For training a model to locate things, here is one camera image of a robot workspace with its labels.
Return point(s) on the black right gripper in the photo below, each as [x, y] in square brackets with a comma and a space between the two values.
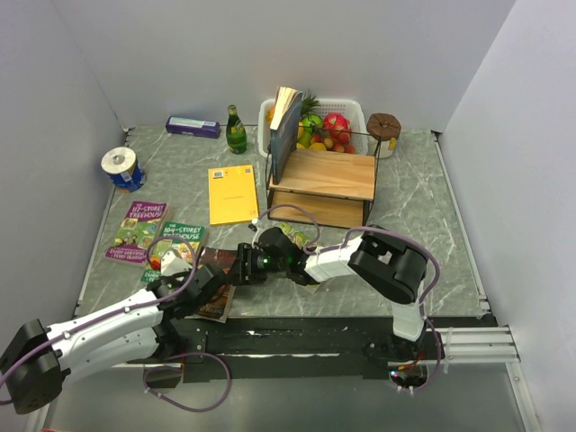
[247, 274]

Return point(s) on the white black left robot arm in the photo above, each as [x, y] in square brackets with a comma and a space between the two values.
[40, 360]

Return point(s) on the jar with brown lid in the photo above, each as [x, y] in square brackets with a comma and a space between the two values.
[384, 130]

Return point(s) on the toy green apple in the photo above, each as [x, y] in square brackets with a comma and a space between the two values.
[311, 123]

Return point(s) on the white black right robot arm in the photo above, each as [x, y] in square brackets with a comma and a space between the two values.
[393, 265]

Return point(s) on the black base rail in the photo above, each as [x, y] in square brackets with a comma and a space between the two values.
[255, 348]

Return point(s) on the brown Edward Tulane book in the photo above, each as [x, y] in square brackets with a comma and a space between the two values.
[218, 308]

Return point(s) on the white plastic fruit basket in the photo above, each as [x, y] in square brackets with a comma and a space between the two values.
[350, 109]

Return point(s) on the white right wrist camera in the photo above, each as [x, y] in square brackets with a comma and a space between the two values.
[254, 225]

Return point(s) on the blue tin can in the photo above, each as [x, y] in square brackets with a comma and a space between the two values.
[129, 181]

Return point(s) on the toy pineapple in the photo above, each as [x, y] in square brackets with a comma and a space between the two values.
[309, 102]

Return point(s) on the green 65-storey treehouse book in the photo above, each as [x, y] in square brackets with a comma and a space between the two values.
[300, 239]

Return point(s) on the wooden two-tier shelf rack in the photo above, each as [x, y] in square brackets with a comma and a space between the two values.
[332, 189]

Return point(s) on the purple rectangular box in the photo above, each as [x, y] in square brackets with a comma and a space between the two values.
[197, 128]

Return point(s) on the green glass bottle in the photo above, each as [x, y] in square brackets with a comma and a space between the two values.
[235, 132]

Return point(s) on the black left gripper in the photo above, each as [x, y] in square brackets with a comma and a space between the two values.
[180, 275]

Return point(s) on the toy dragon fruit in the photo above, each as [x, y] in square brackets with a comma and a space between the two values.
[337, 126]

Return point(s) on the purple 117-storey treehouse book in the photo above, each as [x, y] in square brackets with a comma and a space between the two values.
[138, 229]

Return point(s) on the yellow book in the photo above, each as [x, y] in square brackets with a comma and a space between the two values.
[232, 195]

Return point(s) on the dark blue paperback book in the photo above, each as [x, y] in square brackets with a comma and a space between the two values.
[284, 129]

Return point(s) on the green 104-storey treehouse book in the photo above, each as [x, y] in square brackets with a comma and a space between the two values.
[172, 235]

